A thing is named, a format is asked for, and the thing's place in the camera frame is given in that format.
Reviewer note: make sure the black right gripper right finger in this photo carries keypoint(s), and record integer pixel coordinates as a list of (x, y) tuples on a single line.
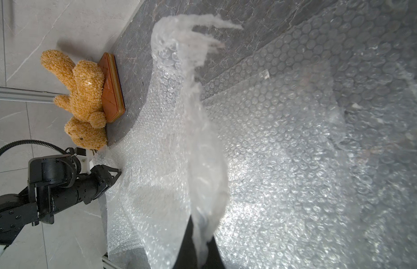
[(214, 260)]

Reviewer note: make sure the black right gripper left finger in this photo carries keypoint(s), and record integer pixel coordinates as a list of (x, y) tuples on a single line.
[(187, 258)]

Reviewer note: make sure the brown wooden block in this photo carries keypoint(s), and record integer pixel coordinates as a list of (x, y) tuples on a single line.
[(112, 97)]

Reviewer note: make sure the large bubble wrap sheet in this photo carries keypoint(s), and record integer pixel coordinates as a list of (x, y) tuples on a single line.
[(315, 104)]

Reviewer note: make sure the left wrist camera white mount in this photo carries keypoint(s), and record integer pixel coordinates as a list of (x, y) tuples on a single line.
[(85, 157)]

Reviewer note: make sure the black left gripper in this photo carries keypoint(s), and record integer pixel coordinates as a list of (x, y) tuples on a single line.
[(56, 183)]

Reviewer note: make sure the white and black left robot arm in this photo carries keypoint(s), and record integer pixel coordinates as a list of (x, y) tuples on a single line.
[(15, 212)]

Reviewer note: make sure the brown teddy bear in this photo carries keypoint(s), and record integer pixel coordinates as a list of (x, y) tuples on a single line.
[(85, 82)]

